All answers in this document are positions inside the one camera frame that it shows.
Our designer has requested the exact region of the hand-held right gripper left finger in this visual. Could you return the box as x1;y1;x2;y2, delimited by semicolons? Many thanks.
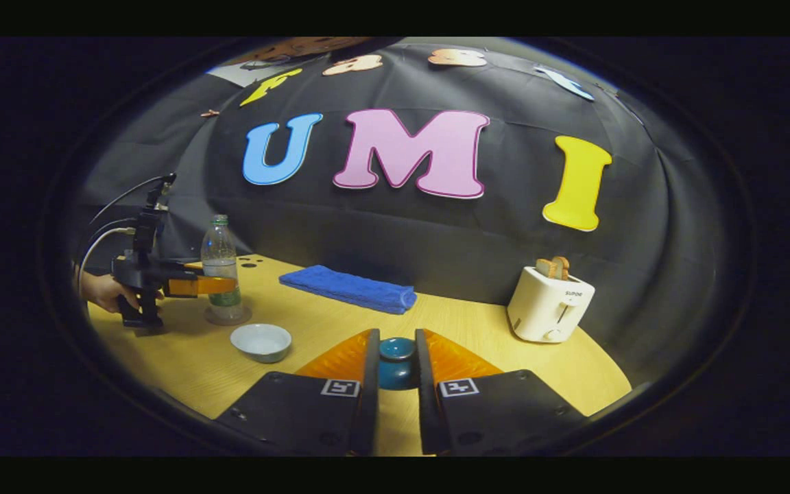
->
215;328;381;458

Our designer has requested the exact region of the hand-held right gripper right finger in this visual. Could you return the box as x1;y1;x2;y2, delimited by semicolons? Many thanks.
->
414;327;588;456

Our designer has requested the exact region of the white toaster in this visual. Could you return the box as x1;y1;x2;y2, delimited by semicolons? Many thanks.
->
507;266;596;344

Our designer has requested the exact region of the thin gripper cable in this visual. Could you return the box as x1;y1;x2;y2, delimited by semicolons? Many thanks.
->
77;226;136;296
88;176;163;227

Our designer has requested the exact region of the clear plastic water bottle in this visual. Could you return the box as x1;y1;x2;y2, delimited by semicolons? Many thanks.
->
201;214;246;323

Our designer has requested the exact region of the teal teacup lid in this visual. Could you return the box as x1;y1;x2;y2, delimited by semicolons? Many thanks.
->
377;337;420;391

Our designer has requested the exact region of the blue folded towel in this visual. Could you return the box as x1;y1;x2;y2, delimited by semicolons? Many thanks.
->
278;265;418;316

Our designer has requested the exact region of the white teacup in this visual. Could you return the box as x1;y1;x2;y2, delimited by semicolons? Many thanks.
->
230;323;293;364

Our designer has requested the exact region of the black backdrop cloth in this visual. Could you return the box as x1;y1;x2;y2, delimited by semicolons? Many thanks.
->
69;38;745;385

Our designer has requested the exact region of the toast slice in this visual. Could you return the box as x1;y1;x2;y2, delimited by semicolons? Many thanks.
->
536;256;571;281

